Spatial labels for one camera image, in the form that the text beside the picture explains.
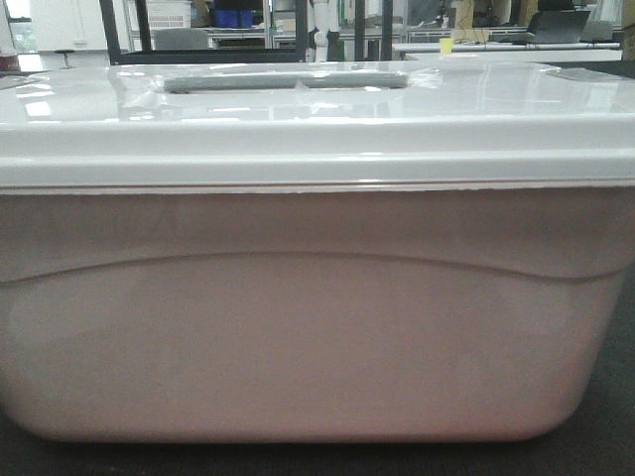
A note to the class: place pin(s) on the white background table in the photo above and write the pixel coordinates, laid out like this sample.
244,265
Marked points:
576,52

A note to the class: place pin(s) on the black laptop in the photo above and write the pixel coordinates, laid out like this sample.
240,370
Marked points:
553,27

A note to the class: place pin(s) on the white bin lid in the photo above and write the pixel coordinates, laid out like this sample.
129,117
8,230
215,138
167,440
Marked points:
460,124

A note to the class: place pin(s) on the white plastic storage bin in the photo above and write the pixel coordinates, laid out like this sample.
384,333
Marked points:
386,316

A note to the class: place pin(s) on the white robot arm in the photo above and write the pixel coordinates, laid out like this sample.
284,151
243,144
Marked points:
318,26

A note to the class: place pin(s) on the grey lid handle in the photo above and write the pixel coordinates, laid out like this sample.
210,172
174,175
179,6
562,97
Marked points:
287,80

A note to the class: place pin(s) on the yellow cup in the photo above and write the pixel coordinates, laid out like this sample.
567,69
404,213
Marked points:
446,45

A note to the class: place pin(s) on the black metal frame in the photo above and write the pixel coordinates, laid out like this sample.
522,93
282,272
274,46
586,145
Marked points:
149,55

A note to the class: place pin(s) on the blue background crate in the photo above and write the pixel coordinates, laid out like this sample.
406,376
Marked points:
233,19

